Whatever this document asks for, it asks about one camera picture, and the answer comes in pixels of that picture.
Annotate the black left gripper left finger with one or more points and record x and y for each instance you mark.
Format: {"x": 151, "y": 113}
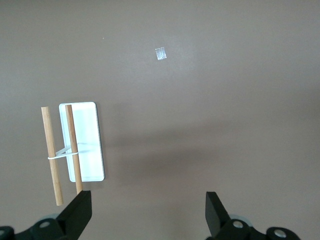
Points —
{"x": 75, "y": 215}

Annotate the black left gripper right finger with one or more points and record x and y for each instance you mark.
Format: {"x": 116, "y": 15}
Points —
{"x": 215, "y": 215}

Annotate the wooden rod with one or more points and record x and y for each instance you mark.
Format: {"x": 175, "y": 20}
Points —
{"x": 51, "y": 150}
{"x": 72, "y": 130}

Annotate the white rack base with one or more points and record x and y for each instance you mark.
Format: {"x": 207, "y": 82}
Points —
{"x": 87, "y": 125}

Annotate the clear tape piece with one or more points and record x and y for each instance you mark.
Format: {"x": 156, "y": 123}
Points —
{"x": 160, "y": 53}

